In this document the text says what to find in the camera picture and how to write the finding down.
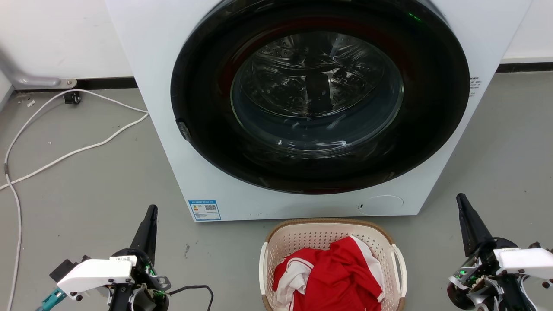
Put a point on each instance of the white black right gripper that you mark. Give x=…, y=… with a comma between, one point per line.
x=518, y=263

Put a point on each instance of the black camera box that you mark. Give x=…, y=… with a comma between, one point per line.
x=67, y=267

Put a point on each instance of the red and white garment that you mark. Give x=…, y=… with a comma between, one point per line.
x=337, y=280

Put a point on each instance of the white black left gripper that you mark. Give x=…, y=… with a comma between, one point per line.
x=97, y=274

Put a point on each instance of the black round washer door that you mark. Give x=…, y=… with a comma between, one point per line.
x=207, y=142

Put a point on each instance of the teal connector plug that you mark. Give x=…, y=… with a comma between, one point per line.
x=51, y=300

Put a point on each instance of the white front-load washing machine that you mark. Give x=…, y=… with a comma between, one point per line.
x=164, y=65

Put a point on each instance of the blue energy label sticker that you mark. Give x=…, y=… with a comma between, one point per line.
x=204, y=210

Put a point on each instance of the cream perforated laundry basket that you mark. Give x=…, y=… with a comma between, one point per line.
x=302, y=237

